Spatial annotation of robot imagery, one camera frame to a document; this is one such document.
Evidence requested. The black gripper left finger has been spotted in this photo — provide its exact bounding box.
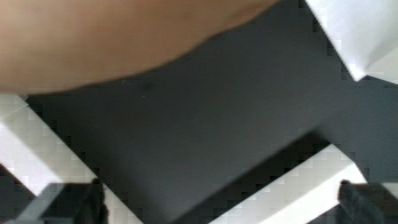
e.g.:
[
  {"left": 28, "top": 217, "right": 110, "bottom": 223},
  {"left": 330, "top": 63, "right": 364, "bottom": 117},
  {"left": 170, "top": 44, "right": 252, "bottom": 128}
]
[{"left": 16, "top": 179, "right": 108, "bottom": 224}]

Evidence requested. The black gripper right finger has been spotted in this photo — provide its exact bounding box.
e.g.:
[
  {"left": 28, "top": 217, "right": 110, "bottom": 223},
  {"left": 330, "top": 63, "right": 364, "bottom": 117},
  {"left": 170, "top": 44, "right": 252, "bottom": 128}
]
[{"left": 337, "top": 180, "right": 398, "bottom": 224}]

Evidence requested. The white drawer cabinet box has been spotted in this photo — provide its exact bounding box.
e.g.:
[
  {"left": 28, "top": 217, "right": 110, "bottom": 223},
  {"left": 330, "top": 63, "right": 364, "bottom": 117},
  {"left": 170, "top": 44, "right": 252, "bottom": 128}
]
[{"left": 305, "top": 0, "right": 398, "bottom": 84}]

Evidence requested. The white L-shaped fence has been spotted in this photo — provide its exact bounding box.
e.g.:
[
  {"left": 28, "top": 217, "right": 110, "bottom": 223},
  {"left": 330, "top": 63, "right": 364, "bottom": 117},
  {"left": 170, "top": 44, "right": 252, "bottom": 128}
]
[{"left": 209, "top": 145, "right": 369, "bottom": 224}]

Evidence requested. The white front drawer tray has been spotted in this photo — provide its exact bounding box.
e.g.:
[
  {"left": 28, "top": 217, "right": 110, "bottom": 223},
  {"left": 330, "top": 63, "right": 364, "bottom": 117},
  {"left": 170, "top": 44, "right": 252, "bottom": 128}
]
[{"left": 0, "top": 93, "right": 147, "bottom": 224}]

